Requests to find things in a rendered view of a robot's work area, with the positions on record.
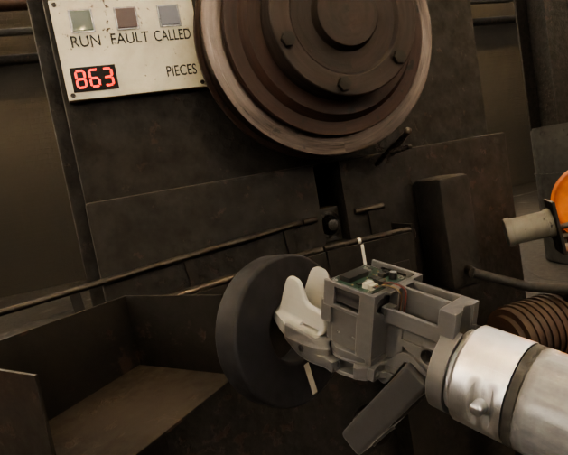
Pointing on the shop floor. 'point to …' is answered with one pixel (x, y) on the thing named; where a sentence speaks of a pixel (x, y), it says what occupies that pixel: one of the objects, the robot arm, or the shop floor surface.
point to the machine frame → (274, 218)
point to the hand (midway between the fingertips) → (281, 311)
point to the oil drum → (565, 136)
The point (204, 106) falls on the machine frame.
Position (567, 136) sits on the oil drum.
